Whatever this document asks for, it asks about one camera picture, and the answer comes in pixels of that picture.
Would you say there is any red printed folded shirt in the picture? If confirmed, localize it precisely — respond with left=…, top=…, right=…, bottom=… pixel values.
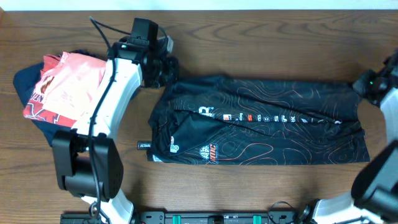
left=23, top=55, right=76, bottom=128

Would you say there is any navy blue folded garment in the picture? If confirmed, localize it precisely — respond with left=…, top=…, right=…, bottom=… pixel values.
left=12, top=49, right=108, bottom=147

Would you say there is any black printed cycling jersey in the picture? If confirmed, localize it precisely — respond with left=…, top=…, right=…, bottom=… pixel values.
left=140, top=76, right=370, bottom=166

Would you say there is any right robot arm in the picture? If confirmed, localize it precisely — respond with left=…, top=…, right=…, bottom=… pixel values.
left=295, top=54, right=397, bottom=224

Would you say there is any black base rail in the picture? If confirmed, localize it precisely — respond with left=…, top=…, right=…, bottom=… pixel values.
left=60, top=210, right=305, bottom=224

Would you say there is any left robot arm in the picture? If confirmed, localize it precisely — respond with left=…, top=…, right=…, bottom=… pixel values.
left=52, top=35, right=178, bottom=223

